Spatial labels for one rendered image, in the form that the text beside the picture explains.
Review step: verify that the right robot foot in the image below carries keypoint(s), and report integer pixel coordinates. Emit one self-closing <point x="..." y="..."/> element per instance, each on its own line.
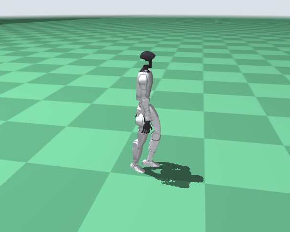
<point x="137" y="168"/>

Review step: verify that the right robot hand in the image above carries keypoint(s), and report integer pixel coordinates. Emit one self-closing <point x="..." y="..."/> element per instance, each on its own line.
<point x="146" y="127"/>

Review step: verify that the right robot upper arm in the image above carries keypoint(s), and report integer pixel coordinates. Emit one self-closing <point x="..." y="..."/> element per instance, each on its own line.
<point x="143" y="86"/>

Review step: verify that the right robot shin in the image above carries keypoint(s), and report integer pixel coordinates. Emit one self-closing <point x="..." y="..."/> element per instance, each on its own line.
<point x="136" y="152"/>

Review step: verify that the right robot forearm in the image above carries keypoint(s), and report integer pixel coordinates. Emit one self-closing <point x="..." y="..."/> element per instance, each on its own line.
<point x="146" y="108"/>

